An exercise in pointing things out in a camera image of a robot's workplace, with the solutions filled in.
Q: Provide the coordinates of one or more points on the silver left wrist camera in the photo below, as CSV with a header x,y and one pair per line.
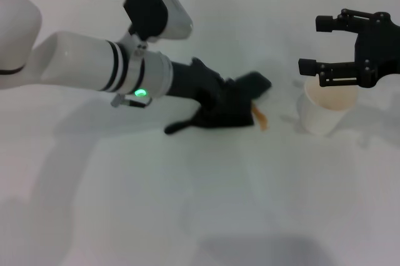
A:
x,y
162,7

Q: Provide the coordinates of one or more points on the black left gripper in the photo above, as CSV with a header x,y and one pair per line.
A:
x,y
187,80

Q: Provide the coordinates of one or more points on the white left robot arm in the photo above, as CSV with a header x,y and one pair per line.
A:
x,y
78,60

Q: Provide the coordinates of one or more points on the orange-brown liquid stain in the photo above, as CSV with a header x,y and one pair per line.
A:
x,y
262,120

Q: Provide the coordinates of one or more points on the white paper cup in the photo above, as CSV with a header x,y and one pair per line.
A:
x,y
322,113

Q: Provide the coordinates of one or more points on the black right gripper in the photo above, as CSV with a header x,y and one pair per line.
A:
x,y
381,47

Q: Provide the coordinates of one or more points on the dark blue rag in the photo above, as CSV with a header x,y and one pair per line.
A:
x,y
237,106

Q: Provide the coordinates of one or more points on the clear left wrist plug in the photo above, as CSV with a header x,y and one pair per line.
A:
x,y
118,100

